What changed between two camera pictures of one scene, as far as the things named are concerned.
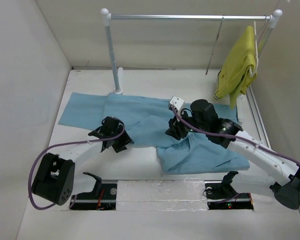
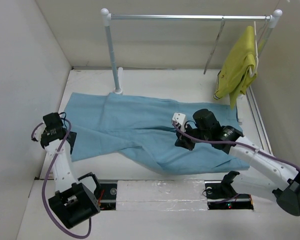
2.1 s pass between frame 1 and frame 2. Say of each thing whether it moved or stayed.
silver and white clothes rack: stayed
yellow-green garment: stayed
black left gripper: moved
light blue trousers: moved
